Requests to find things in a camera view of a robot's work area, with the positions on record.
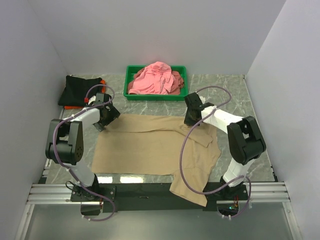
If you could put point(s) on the orange folded t shirt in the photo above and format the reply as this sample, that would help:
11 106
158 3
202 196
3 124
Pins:
72 107

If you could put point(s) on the pink t shirt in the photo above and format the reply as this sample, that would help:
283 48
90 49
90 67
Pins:
154 79

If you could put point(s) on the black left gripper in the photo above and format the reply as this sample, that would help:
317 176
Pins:
113 114

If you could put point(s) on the black folded t shirt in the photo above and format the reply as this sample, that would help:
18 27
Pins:
72 92

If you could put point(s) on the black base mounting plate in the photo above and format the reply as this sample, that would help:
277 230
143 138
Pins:
157 196

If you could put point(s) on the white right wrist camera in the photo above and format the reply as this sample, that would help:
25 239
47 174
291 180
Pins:
203 99

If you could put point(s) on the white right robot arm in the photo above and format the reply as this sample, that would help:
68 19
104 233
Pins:
245 140

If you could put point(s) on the green plastic bin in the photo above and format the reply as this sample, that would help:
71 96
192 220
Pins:
131 70

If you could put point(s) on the beige t shirt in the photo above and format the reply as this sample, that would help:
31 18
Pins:
159 145

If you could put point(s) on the dusty rose t shirt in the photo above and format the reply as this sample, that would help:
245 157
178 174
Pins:
178 84

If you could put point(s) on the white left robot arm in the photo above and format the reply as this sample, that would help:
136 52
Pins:
65 143

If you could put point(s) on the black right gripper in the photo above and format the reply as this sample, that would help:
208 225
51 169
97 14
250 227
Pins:
187 122

